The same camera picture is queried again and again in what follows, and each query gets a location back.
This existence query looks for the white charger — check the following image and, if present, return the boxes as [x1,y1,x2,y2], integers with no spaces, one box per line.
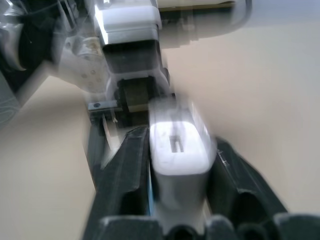
[148,97,218,226]

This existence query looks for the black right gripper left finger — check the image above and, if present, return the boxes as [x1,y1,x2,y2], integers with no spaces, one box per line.
[81,126,151,240]

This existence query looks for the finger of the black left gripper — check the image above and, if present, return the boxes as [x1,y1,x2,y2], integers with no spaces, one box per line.
[86,117,107,189]

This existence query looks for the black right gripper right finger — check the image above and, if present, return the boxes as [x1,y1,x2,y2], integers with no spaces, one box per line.
[206,136,289,226]

